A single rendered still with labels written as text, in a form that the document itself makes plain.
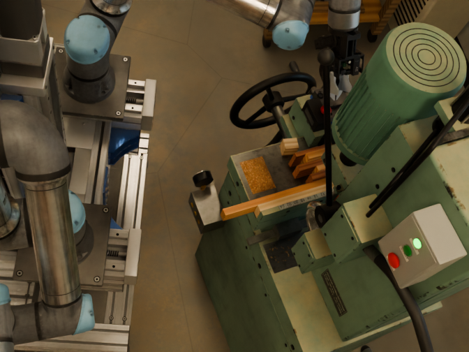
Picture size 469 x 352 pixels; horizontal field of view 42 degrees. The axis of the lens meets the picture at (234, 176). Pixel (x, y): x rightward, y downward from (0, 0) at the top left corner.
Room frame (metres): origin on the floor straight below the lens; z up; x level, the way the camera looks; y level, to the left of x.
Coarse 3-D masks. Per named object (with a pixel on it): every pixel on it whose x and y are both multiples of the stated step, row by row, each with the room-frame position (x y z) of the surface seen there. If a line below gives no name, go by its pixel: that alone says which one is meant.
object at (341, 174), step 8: (336, 152) 0.86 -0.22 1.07; (336, 160) 0.83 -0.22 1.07; (336, 168) 0.82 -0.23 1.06; (344, 168) 0.82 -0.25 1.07; (352, 168) 0.83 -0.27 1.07; (360, 168) 0.84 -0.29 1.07; (336, 176) 0.81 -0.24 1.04; (344, 176) 0.80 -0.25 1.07; (352, 176) 0.81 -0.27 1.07; (336, 184) 0.80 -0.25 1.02; (344, 184) 0.79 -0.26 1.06
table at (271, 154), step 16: (288, 128) 1.00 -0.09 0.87; (304, 144) 0.95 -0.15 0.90; (240, 160) 0.82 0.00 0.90; (272, 160) 0.86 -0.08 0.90; (288, 160) 0.88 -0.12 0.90; (240, 176) 0.77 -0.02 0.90; (272, 176) 0.81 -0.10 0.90; (288, 176) 0.83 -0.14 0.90; (304, 176) 0.85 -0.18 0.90; (240, 192) 0.75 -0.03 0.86; (272, 192) 0.77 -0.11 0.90; (256, 224) 0.67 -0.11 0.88; (272, 224) 0.70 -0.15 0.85
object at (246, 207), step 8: (304, 184) 0.80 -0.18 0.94; (312, 184) 0.81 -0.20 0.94; (320, 184) 0.82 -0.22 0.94; (280, 192) 0.75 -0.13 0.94; (288, 192) 0.76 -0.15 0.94; (296, 192) 0.77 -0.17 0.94; (256, 200) 0.70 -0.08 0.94; (264, 200) 0.71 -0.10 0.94; (224, 208) 0.65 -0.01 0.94; (232, 208) 0.66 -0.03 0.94; (240, 208) 0.66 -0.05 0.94; (248, 208) 0.67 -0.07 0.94; (224, 216) 0.63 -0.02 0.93; (232, 216) 0.65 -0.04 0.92
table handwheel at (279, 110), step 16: (272, 80) 1.07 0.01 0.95; (288, 80) 1.10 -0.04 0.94; (304, 80) 1.14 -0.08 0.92; (240, 96) 1.02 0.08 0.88; (272, 96) 1.09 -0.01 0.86; (288, 96) 1.14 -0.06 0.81; (256, 112) 1.08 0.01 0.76; (272, 112) 1.07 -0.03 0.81; (288, 112) 1.15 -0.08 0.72; (256, 128) 1.07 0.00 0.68
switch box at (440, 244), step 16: (432, 208) 0.56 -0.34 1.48; (400, 224) 0.54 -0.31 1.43; (416, 224) 0.52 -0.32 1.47; (432, 224) 0.53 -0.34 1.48; (448, 224) 0.54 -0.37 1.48; (384, 240) 0.53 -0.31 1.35; (400, 240) 0.52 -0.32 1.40; (432, 240) 0.50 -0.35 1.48; (448, 240) 0.51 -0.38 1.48; (400, 256) 0.50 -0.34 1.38; (416, 256) 0.49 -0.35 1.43; (432, 256) 0.48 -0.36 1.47; (448, 256) 0.49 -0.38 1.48; (400, 272) 0.48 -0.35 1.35; (416, 272) 0.47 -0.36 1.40; (432, 272) 0.48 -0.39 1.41
